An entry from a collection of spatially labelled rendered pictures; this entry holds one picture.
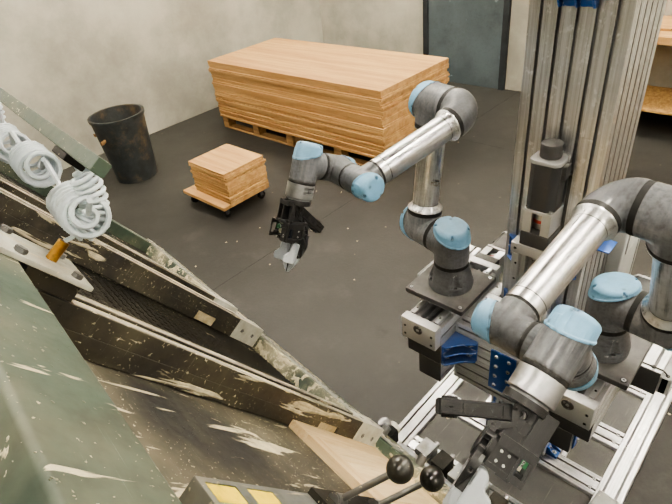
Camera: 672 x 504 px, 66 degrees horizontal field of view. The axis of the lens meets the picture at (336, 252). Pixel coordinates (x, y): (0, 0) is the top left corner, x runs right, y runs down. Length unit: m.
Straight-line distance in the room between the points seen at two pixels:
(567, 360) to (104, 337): 0.68
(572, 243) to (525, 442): 0.42
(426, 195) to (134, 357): 1.12
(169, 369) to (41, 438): 0.57
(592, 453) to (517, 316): 1.55
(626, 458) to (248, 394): 1.75
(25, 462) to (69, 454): 0.02
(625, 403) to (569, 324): 1.86
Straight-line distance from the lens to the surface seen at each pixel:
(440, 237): 1.67
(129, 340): 0.87
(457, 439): 2.42
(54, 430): 0.40
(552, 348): 0.84
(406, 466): 0.75
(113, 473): 0.39
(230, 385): 1.04
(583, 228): 1.12
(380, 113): 4.60
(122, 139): 5.38
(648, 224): 1.16
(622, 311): 1.52
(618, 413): 2.65
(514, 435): 0.85
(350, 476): 1.13
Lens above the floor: 2.18
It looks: 35 degrees down
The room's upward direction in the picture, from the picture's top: 7 degrees counter-clockwise
